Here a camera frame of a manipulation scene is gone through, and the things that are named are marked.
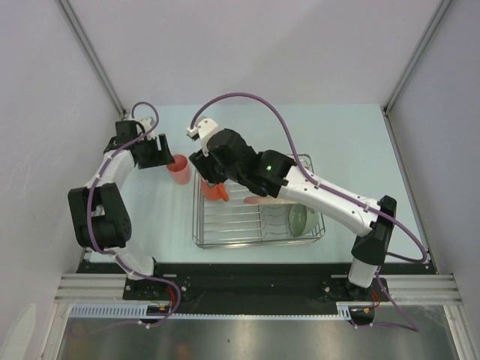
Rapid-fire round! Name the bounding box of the pink plastic cup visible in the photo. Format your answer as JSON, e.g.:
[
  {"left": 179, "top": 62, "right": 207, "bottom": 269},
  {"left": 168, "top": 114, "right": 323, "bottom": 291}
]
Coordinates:
[{"left": 166, "top": 154, "right": 191, "bottom": 185}]

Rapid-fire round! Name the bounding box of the orange ceramic mug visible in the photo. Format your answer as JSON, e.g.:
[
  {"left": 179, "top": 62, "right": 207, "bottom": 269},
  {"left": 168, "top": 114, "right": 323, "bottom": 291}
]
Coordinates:
[{"left": 200, "top": 179, "right": 230, "bottom": 202}]

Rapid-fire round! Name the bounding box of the pink and cream plate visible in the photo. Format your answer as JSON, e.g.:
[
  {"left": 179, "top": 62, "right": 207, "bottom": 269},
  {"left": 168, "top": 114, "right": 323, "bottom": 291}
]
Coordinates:
[{"left": 244, "top": 196, "right": 296, "bottom": 206}]

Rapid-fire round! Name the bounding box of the green ceramic bowl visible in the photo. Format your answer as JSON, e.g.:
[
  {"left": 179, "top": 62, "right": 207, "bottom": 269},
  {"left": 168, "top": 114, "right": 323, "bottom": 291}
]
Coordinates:
[{"left": 288, "top": 203, "right": 319, "bottom": 237}]

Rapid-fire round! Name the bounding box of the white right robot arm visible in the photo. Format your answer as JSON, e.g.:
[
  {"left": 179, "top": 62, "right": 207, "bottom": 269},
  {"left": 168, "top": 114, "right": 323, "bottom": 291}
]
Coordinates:
[{"left": 187, "top": 124, "right": 397, "bottom": 301}]

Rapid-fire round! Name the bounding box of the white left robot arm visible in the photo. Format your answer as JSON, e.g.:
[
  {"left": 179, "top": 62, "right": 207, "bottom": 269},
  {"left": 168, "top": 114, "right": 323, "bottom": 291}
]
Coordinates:
[{"left": 67, "top": 117, "right": 174, "bottom": 300}]

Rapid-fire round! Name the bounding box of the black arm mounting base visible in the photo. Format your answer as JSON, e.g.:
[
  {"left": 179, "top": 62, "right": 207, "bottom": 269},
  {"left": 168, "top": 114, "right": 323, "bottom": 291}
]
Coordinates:
[{"left": 76, "top": 262, "right": 438, "bottom": 312}]

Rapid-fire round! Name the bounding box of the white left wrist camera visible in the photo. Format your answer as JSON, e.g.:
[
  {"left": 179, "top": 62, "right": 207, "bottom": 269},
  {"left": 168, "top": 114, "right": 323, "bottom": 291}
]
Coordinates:
[{"left": 136, "top": 117, "right": 155, "bottom": 140}]

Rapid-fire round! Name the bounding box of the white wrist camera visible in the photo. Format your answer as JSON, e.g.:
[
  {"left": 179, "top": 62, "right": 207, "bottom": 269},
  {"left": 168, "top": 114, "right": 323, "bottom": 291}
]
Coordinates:
[
  {"left": 186, "top": 116, "right": 222, "bottom": 157},
  {"left": 136, "top": 117, "right": 155, "bottom": 140}
]

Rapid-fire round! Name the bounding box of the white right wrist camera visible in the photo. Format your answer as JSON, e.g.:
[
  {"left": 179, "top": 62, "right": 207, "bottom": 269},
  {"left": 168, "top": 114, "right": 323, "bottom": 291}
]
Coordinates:
[{"left": 186, "top": 116, "right": 222, "bottom": 157}]

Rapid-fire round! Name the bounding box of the metal wire dish rack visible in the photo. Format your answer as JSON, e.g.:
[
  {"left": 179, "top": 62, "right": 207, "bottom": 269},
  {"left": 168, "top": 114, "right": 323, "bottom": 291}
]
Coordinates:
[{"left": 192, "top": 172, "right": 326, "bottom": 249}]

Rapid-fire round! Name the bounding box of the aluminium frame rail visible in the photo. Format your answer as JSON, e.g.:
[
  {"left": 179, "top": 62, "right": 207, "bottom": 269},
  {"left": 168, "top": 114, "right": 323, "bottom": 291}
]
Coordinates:
[{"left": 54, "top": 274, "right": 462, "bottom": 305}]

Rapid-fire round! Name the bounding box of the white slotted cable duct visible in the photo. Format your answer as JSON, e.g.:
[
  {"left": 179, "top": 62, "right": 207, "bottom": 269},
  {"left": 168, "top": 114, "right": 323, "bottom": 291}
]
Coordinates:
[{"left": 70, "top": 301, "right": 376, "bottom": 322}]

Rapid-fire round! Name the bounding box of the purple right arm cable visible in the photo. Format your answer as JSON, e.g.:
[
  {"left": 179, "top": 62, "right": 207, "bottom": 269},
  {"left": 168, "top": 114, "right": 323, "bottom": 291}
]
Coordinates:
[{"left": 190, "top": 92, "right": 429, "bottom": 333}]

